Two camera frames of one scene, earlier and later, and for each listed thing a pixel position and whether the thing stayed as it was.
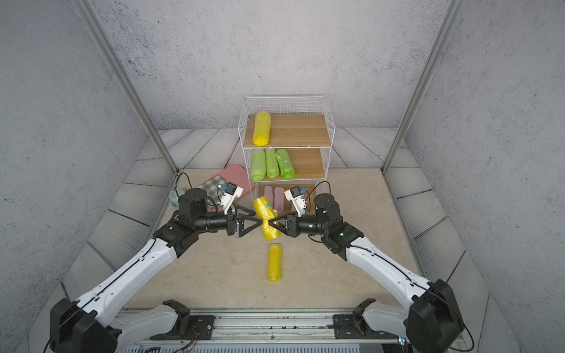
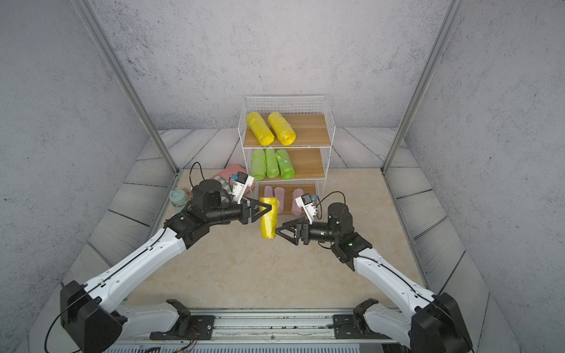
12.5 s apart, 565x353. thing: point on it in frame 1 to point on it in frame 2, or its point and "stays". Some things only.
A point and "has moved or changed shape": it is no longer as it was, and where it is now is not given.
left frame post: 85,7 stays
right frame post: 453,12 stays
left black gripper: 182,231 to 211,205
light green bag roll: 258,166 stays
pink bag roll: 279,199 stays
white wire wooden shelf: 287,141 stays
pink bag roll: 268,193 stays
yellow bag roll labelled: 266,211 to 284,130
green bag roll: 272,166 stays
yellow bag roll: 274,262 to 269,221
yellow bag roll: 262,129 has moved or changed shape
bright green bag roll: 286,169 stays
